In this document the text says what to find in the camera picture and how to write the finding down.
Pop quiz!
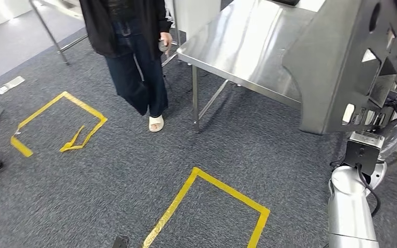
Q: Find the person's left hand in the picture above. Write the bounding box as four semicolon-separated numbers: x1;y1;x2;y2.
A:
160;32;174;55

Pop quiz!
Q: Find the black plastic plate bracket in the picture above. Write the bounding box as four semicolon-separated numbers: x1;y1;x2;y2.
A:
282;0;397;135

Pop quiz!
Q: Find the stainless steel workbench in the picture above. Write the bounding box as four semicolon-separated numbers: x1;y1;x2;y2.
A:
177;0;397;162

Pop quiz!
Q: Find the white cabinet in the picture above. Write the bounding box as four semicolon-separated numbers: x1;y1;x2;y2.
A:
173;0;221;38

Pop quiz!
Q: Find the person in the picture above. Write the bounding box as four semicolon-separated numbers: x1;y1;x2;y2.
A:
79;0;174;133

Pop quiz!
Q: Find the person's white slipper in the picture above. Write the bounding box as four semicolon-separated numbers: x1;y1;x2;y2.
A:
148;114;165;133

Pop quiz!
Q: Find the steel side table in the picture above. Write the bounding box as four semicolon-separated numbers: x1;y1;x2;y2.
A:
28;0;89;66

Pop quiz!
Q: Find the white floor socket plate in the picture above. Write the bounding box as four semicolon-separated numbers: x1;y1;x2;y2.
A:
0;75;25;96

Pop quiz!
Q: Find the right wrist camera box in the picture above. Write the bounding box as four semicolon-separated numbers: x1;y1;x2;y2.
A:
344;132;385;175

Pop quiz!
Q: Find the black camera cable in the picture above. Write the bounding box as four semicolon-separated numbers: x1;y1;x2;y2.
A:
328;159;381;218

